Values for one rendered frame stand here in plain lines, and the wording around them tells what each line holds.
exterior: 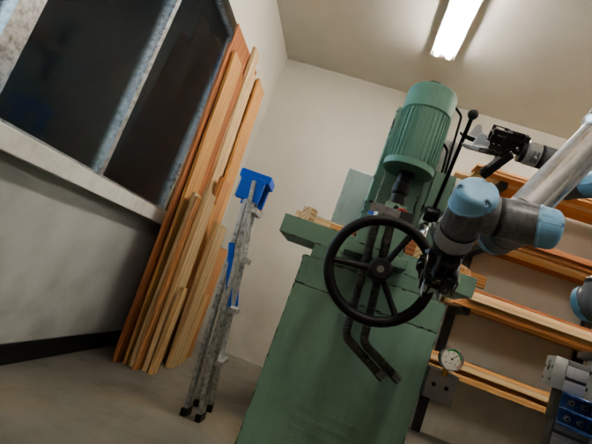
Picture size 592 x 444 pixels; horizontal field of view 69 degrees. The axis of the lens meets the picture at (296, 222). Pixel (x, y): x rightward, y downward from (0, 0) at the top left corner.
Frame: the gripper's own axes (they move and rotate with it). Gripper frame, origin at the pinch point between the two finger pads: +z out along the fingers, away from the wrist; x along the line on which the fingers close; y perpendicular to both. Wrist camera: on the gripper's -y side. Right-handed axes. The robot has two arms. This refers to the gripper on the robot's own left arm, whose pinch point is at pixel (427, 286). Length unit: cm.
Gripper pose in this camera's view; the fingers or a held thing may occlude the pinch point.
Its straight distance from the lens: 109.7
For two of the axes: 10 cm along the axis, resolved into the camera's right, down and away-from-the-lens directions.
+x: 9.6, 2.3, -1.7
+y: -2.9, 7.3, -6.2
